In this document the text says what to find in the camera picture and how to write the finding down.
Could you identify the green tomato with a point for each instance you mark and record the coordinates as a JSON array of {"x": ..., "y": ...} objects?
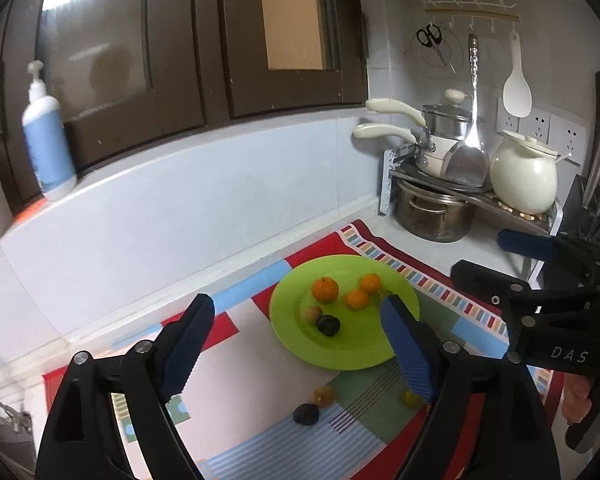
[{"x": 410, "y": 399}]

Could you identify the blue white pump bottle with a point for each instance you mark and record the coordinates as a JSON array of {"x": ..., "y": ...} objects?
[{"x": 50, "y": 150}]

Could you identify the cardboard panel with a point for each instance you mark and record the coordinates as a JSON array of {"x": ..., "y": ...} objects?
[{"x": 292, "y": 15}]

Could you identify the colourful patchwork table mat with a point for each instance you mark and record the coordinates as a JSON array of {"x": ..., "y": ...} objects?
[{"x": 250, "y": 400}]

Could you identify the cream ceramic pot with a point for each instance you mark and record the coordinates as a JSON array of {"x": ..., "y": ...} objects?
[{"x": 522, "y": 180}]

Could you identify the white wall socket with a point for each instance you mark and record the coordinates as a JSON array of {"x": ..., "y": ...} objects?
[
  {"x": 537, "y": 125},
  {"x": 509, "y": 122},
  {"x": 570, "y": 135}
]

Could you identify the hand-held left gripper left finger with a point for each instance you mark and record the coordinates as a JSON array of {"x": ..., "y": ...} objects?
[{"x": 187, "y": 355}]

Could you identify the steel turner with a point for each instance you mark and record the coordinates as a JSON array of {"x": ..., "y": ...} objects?
[{"x": 465, "y": 165}]

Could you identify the dark purple plum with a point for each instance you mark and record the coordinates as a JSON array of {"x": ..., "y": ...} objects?
[
  {"x": 306, "y": 415},
  {"x": 328, "y": 325}
]

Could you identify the large steel stockpot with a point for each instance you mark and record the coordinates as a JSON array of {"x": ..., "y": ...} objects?
[{"x": 430, "y": 215}]

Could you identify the brown-orange fruit on mat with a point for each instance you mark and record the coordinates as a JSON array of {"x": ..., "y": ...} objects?
[{"x": 324, "y": 395}]

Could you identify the brown window frame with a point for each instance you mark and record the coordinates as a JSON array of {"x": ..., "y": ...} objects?
[{"x": 215, "y": 60}]

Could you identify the black hanging scissors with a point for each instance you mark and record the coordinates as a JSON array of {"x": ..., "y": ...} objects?
[{"x": 430, "y": 36}]

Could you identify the beaded wooden trivet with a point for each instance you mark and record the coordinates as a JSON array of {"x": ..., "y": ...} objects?
[{"x": 517, "y": 211}]

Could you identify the person's right hand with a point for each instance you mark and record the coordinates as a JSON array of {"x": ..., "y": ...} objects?
[{"x": 577, "y": 395}]

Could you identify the green plate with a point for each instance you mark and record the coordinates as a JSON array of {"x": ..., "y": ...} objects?
[{"x": 340, "y": 355}]

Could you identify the white metal pot rack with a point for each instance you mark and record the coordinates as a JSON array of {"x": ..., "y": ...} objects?
[{"x": 387, "y": 180}]

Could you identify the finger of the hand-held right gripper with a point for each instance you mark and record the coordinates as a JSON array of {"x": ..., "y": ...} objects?
[
  {"x": 525, "y": 245},
  {"x": 485, "y": 280}
]

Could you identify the orange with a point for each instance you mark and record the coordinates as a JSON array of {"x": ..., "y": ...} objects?
[
  {"x": 356, "y": 299},
  {"x": 370, "y": 283},
  {"x": 325, "y": 290}
]

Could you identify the steel saucepan with lid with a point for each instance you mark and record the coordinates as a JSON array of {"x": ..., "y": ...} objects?
[{"x": 445, "y": 122}]

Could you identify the black knife block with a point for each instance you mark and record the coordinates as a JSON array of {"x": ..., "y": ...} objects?
[{"x": 580, "y": 200}]

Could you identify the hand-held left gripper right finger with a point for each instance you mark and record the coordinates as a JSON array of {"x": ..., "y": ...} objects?
[{"x": 405, "y": 345}]

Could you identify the white rice paddle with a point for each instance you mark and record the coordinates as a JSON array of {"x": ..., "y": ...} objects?
[{"x": 517, "y": 95}]

